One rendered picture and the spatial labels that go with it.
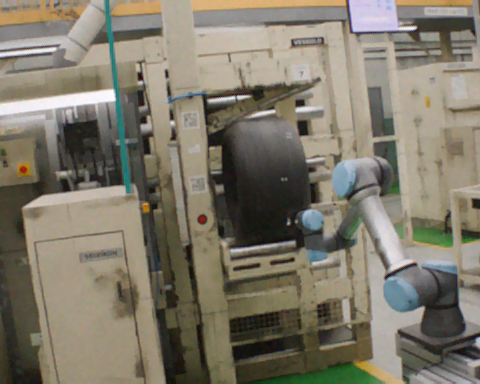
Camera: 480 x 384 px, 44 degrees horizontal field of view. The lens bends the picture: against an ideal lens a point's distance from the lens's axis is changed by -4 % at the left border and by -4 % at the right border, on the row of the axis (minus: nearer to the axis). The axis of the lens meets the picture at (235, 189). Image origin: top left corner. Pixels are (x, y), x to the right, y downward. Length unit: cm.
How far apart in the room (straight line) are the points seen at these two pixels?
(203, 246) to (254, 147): 52
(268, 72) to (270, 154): 61
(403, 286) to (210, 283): 120
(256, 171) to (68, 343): 106
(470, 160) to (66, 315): 551
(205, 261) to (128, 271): 76
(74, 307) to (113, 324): 15
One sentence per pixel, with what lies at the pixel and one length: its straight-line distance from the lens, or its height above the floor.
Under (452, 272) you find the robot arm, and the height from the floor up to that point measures 92.
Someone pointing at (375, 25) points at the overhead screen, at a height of 240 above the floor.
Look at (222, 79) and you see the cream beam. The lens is 311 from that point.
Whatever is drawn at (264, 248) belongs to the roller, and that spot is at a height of 90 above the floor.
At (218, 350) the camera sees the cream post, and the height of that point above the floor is 43.
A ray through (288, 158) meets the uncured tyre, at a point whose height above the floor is 130.
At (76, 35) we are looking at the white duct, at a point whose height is 200.
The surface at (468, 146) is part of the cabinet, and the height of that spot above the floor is 102.
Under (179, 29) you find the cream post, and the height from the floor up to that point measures 192.
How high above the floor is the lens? 143
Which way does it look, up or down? 5 degrees down
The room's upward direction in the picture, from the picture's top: 7 degrees counter-clockwise
